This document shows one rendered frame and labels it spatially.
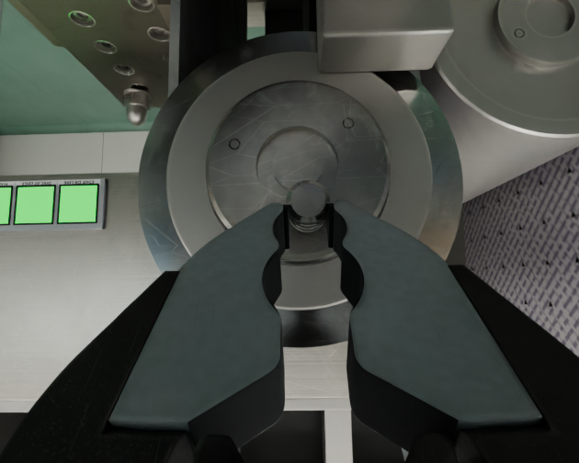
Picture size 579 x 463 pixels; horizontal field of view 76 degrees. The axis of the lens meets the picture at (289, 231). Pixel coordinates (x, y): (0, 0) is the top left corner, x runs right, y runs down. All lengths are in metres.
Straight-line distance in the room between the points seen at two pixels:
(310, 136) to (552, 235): 0.21
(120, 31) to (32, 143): 3.28
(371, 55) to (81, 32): 0.38
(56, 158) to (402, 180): 3.47
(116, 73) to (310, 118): 0.42
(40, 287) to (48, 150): 3.08
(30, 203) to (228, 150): 0.48
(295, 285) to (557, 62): 0.16
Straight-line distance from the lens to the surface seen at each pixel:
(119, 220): 0.56
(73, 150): 3.53
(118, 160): 3.32
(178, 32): 0.22
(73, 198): 0.58
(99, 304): 0.56
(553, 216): 0.32
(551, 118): 0.21
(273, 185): 0.15
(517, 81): 0.22
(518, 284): 0.35
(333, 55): 0.17
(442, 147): 0.19
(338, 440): 0.53
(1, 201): 0.64
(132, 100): 0.58
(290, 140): 0.16
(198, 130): 0.17
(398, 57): 0.17
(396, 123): 0.17
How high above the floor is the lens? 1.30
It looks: 8 degrees down
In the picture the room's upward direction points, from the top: 179 degrees clockwise
